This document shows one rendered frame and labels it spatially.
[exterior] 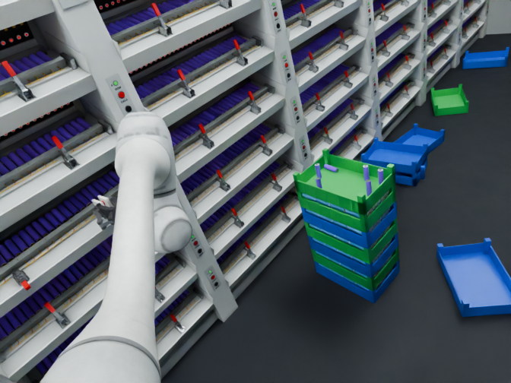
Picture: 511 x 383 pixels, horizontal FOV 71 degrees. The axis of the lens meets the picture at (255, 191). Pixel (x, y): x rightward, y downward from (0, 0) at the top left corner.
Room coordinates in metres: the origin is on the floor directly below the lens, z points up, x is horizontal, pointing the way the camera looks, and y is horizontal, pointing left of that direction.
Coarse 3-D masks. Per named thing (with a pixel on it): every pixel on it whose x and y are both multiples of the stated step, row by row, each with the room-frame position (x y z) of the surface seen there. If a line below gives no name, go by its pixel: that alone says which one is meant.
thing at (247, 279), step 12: (300, 228) 1.43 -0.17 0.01; (288, 240) 1.37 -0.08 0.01; (276, 252) 1.30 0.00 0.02; (264, 264) 1.25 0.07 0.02; (252, 276) 1.19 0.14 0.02; (240, 288) 1.14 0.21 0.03; (204, 324) 1.00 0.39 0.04; (192, 336) 0.96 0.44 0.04; (180, 348) 0.92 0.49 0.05; (168, 360) 0.88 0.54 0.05
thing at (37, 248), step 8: (112, 192) 1.00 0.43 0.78; (88, 208) 0.95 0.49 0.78; (80, 216) 0.93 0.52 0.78; (88, 216) 0.94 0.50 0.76; (64, 224) 0.90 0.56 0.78; (72, 224) 0.91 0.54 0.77; (56, 232) 0.88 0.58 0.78; (64, 232) 0.89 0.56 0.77; (40, 240) 0.86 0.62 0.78; (48, 240) 0.86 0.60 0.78; (32, 248) 0.84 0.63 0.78; (40, 248) 0.84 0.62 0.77; (48, 248) 0.84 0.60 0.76; (24, 256) 0.82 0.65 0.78; (32, 256) 0.82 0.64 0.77; (40, 256) 0.82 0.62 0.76; (8, 264) 0.80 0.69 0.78; (16, 264) 0.80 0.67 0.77; (0, 272) 0.78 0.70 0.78; (8, 272) 0.78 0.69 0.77; (0, 280) 0.77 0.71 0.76
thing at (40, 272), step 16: (80, 224) 0.92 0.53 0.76; (96, 224) 0.91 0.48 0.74; (80, 240) 0.87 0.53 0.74; (96, 240) 0.88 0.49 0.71; (48, 256) 0.83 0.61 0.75; (64, 256) 0.82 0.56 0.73; (80, 256) 0.85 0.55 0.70; (32, 272) 0.79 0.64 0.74; (48, 272) 0.79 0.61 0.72; (0, 288) 0.75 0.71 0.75; (16, 288) 0.75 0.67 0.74; (32, 288) 0.76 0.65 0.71; (0, 304) 0.71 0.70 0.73; (16, 304) 0.73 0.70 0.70
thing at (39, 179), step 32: (32, 128) 1.04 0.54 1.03; (64, 128) 1.08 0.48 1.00; (96, 128) 1.03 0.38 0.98; (0, 160) 0.96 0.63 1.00; (32, 160) 0.93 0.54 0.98; (64, 160) 0.94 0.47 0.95; (96, 160) 0.95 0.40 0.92; (0, 192) 0.86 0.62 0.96; (32, 192) 0.85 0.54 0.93; (0, 224) 0.79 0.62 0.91
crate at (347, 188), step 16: (320, 160) 1.20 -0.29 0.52; (336, 160) 1.18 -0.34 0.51; (352, 160) 1.12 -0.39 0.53; (304, 176) 1.15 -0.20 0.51; (336, 176) 1.12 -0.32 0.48; (352, 176) 1.09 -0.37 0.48; (384, 176) 1.01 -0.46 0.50; (304, 192) 1.08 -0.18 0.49; (320, 192) 1.01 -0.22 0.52; (336, 192) 1.03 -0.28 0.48; (352, 192) 1.00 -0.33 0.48; (384, 192) 0.94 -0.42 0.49; (352, 208) 0.90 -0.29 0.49; (368, 208) 0.88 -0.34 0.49
